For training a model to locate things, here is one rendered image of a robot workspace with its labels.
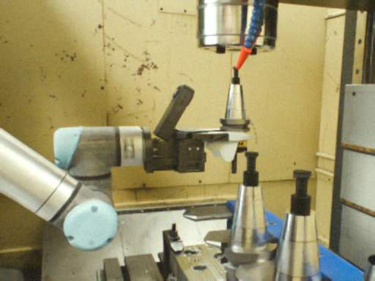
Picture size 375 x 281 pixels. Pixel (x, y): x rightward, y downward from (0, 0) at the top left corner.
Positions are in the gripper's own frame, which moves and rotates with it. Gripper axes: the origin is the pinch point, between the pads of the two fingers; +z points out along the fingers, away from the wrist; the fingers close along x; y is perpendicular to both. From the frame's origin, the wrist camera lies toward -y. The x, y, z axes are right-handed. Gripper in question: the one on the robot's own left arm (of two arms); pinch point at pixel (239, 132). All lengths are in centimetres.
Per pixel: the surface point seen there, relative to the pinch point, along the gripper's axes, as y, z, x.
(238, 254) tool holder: 8.2, -16.3, 42.5
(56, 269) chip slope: 56, -42, -75
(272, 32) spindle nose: -19.2, 3.6, 6.5
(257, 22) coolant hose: -18.9, -4.5, 18.4
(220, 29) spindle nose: -19.2, -6.4, 5.8
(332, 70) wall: -18, 81, -93
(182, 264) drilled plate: 31.6, -10.5, -9.3
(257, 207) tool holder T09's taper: 3.5, -13.9, 41.8
